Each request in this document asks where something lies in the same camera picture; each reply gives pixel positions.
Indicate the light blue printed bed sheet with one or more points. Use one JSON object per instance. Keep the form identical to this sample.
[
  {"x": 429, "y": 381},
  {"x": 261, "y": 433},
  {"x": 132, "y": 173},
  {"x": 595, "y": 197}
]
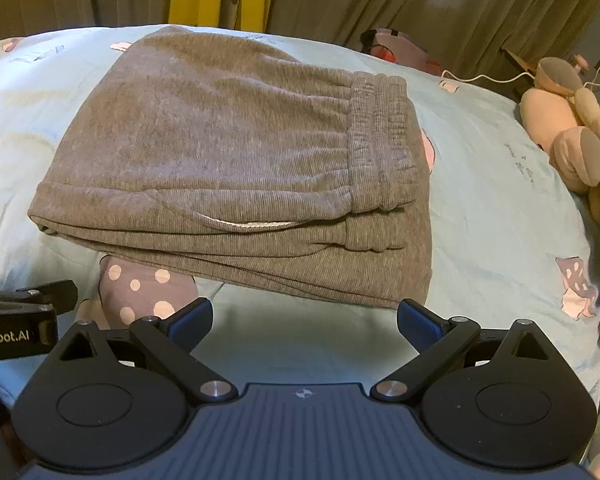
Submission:
[{"x": 485, "y": 200}]

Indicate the pink and black bag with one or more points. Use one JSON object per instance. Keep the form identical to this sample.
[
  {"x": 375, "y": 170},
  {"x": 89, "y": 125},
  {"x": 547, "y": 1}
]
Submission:
[{"x": 395, "y": 47}]

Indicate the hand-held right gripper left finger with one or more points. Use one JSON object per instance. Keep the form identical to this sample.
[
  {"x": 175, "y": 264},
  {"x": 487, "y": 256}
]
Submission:
[{"x": 196, "y": 318}]

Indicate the pink plush toy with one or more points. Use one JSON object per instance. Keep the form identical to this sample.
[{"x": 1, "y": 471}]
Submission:
[{"x": 562, "y": 110}]

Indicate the grey-brown pants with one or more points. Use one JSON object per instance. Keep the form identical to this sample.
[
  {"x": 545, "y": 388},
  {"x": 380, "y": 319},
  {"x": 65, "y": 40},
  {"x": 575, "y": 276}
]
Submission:
[{"x": 215, "y": 160}]

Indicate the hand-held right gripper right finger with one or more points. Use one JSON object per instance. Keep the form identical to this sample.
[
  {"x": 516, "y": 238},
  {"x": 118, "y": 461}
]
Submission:
[{"x": 419, "y": 321}]

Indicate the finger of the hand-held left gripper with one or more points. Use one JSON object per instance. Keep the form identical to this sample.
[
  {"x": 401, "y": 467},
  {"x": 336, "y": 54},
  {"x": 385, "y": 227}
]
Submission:
[{"x": 55, "y": 292}]

